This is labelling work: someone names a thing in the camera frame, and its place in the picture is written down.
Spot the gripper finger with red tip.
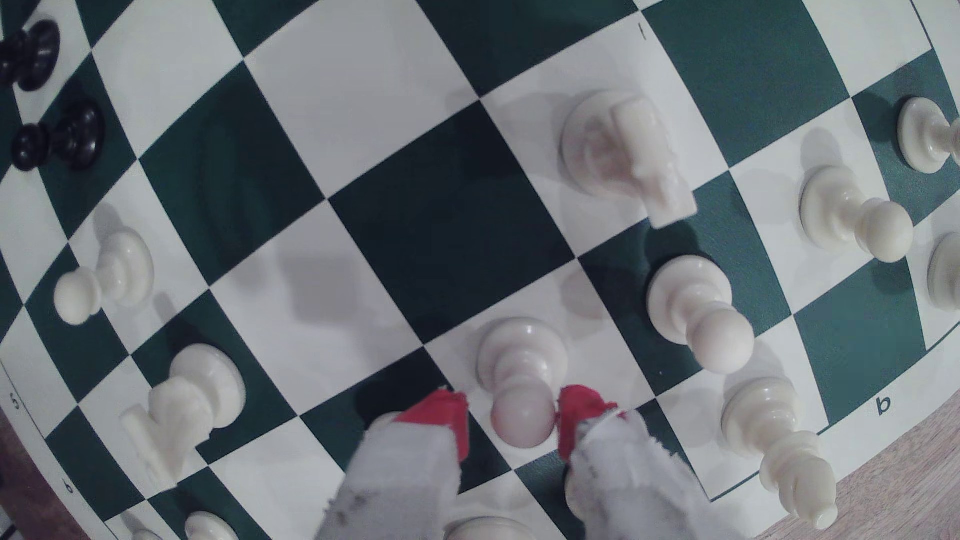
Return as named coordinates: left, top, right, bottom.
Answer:
left=557, top=384, right=723, bottom=540
left=313, top=387, right=472, bottom=540

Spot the white chess pawn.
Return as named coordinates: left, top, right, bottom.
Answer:
left=897, top=96, right=960, bottom=175
left=53, top=227, right=156, bottom=327
left=476, top=316, right=571, bottom=451
left=646, top=255, right=756, bottom=376
left=798, top=165, right=915, bottom=264

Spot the white chess piece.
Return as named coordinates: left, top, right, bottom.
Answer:
left=444, top=516, right=537, bottom=540
left=927, top=231, right=960, bottom=312
left=184, top=511, right=240, bottom=540

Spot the white chess bishop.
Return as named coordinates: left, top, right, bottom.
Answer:
left=721, top=376, right=840, bottom=531

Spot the white chess knight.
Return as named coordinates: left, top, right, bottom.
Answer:
left=120, top=343, right=248, bottom=485
left=560, top=90, right=699, bottom=231

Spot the green and white chess mat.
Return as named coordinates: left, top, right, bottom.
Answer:
left=0, top=0, right=960, bottom=540

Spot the black chess pawn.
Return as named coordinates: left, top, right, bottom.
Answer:
left=10, top=101, right=106, bottom=173
left=0, top=19, right=62, bottom=93

